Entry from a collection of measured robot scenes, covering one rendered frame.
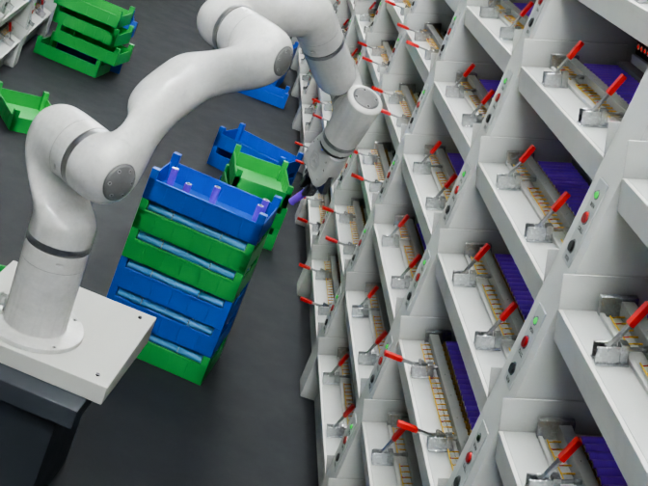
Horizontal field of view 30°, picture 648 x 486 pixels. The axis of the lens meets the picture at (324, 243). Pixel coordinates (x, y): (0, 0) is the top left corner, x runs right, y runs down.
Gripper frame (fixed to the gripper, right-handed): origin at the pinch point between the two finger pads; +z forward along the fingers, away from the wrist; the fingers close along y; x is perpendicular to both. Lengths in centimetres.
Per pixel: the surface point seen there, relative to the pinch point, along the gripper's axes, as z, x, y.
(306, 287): 88, 46, -27
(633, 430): -108, -43, 115
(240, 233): 17.5, -11.5, 1.9
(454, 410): -44, -15, 81
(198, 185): 29.1, -13.1, -21.2
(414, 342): -25, -4, 57
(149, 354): 53, -26, 14
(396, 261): -2.6, 14.9, 23.3
